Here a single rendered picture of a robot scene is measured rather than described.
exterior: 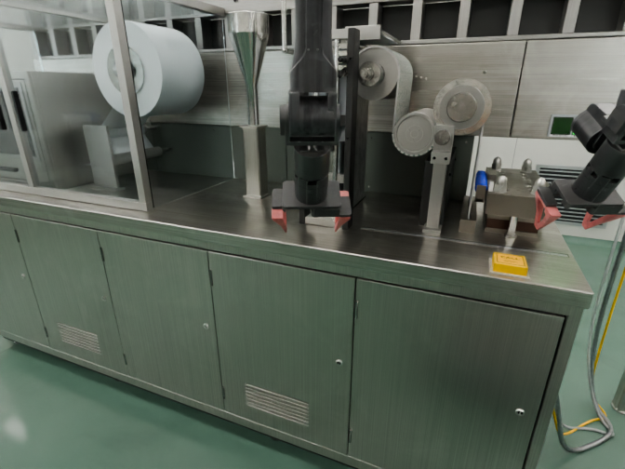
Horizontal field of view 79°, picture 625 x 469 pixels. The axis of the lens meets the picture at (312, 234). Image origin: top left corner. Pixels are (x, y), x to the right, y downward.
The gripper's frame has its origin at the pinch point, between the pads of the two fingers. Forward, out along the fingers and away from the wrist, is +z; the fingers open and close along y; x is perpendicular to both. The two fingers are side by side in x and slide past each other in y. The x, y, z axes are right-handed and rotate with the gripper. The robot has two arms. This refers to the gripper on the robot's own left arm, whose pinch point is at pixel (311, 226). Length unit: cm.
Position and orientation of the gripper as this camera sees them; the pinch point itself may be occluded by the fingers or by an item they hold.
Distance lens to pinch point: 73.7
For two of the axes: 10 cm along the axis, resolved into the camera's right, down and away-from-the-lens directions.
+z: -0.1, 6.3, 7.7
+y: -10.0, 0.1, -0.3
